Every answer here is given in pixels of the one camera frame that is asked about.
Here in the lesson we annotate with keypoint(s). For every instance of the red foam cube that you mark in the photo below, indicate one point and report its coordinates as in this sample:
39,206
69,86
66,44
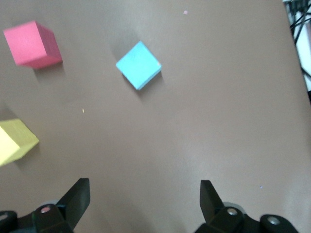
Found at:
29,43

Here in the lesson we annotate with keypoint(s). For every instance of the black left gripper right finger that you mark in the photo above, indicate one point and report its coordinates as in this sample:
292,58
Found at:
211,206

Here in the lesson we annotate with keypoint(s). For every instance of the blue foam cube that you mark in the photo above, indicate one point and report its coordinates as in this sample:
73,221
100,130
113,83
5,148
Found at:
139,65

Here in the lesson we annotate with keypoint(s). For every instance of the yellow foam cube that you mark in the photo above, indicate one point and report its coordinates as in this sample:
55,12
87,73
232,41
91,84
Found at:
12,143

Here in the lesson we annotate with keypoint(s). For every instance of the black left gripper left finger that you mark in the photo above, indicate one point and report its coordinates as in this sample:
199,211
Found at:
73,201

